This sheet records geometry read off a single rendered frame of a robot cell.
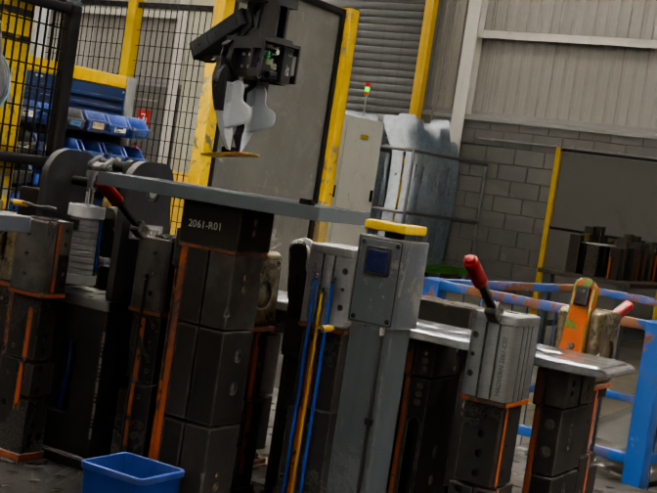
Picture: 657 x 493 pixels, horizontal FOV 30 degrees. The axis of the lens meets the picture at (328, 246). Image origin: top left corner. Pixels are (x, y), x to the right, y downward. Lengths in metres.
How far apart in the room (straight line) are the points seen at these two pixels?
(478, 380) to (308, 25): 3.92
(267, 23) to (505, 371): 0.56
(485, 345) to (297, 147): 3.88
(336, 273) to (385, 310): 0.23
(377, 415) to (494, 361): 0.19
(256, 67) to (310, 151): 3.94
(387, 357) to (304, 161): 4.02
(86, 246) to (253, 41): 0.53
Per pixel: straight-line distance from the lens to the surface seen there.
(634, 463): 3.60
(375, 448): 1.56
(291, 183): 5.47
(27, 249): 1.94
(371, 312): 1.54
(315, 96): 5.55
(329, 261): 1.75
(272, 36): 1.64
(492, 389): 1.65
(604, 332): 1.97
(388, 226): 1.53
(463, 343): 1.79
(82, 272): 2.00
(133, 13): 6.64
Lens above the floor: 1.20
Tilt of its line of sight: 3 degrees down
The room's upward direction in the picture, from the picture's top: 8 degrees clockwise
